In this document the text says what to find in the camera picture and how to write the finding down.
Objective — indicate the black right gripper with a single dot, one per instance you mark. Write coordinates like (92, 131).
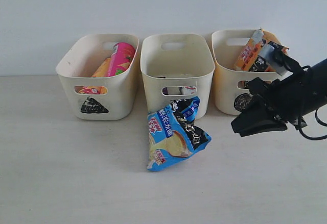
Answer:
(275, 104)

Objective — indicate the orange black noodle bag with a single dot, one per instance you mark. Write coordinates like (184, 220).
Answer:
(252, 57)

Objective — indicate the white blue milk carton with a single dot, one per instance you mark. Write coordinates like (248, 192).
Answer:
(187, 90)

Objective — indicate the blue noodle bag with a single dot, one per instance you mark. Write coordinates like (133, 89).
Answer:
(173, 136)

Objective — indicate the pink chips can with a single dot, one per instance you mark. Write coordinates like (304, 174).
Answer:
(121, 58)

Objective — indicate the yellow chips can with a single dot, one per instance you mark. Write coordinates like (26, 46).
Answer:
(99, 73)

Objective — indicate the purple small box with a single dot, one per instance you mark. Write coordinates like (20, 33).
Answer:
(165, 91)

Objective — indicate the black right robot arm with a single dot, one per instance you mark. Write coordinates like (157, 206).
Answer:
(316, 95)

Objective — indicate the cream bin with circle mark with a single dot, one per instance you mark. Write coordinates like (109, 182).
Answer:
(231, 94)

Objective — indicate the cream middle bin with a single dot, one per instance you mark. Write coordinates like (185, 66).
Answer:
(172, 61)

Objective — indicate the cream bin with triangle mark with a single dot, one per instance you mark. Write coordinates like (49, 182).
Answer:
(107, 98)

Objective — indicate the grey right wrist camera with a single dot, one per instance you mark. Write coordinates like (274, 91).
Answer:
(273, 53)

